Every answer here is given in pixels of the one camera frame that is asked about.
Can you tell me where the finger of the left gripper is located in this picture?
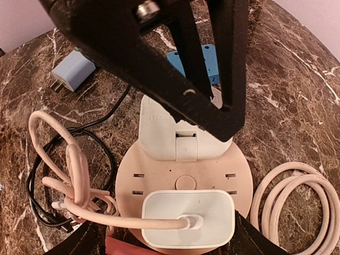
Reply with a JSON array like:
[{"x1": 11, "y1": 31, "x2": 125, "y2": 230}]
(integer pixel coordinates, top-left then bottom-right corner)
[{"x1": 41, "y1": 1, "x2": 249, "y2": 142}]

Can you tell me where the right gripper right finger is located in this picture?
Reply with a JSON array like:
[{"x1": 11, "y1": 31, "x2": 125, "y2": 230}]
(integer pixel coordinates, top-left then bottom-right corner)
[{"x1": 233, "y1": 211, "x2": 289, "y2": 255}]

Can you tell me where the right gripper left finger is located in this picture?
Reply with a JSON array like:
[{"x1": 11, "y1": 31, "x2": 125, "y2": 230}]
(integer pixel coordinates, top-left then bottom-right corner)
[{"x1": 49, "y1": 222, "x2": 106, "y2": 255}]

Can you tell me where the white USB charger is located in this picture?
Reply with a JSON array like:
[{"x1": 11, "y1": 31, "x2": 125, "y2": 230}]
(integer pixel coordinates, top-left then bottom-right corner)
[{"x1": 141, "y1": 190, "x2": 235, "y2": 249}]

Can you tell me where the grey-blue charger cube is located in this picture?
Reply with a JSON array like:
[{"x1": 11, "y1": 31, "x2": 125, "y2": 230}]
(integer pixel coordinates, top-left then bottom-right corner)
[{"x1": 50, "y1": 50, "x2": 96, "y2": 92}]

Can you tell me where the pink white round socket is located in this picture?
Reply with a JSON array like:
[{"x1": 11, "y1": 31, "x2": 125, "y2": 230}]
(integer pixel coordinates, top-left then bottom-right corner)
[{"x1": 115, "y1": 142, "x2": 253, "y2": 254}]

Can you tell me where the blue plug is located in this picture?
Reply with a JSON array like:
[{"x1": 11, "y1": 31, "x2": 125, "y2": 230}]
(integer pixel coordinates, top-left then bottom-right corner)
[{"x1": 167, "y1": 44, "x2": 220, "y2": 86}]

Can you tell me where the white folding socket adapter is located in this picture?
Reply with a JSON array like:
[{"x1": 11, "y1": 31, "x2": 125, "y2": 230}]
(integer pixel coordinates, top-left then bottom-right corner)
[{"x1": 138, "y1": 95, "x2": 233, "y2": 162}]

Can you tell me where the pink triangular power hub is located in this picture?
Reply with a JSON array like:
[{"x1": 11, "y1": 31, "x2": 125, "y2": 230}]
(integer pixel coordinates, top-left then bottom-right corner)
[{"x1": 105, "y1": 236, "x2": 158, "y2": 255}]

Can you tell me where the pink charging cable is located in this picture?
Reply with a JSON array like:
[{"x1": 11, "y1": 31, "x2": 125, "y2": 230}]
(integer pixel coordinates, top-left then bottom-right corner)
[{"x1": 28, "y1": 110, "x2": 205, "y2": 231}]

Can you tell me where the white coiled cable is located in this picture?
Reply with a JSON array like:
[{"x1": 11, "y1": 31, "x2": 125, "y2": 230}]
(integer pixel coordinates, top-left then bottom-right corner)
[{"x1": 249, "y1": 161, "x2": 340, "y2": 255}]

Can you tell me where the black USB cable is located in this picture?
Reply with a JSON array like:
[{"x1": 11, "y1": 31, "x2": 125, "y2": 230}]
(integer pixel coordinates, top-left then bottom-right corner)
[{"x1": 26, "y1": 84, "x2": 132, "y2": 234}]

